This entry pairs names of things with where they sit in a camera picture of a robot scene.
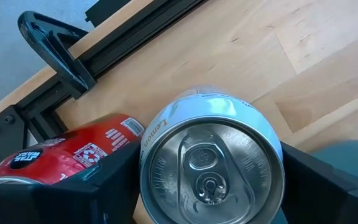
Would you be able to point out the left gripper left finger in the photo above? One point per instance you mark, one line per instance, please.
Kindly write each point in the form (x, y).
(57, 202)

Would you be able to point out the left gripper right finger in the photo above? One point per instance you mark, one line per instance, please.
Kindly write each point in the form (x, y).
(328, 199)

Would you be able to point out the dark teal plastic bin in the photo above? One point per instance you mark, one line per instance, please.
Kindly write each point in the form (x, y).
(350, 155)

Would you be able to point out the red cola can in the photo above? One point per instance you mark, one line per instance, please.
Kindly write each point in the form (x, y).
(73, 149)

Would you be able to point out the white lemon soda can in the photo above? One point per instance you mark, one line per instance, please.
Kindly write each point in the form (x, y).
(210, 174)

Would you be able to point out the black aluminium table frame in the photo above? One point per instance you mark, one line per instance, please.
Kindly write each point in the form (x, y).
(129, 40)

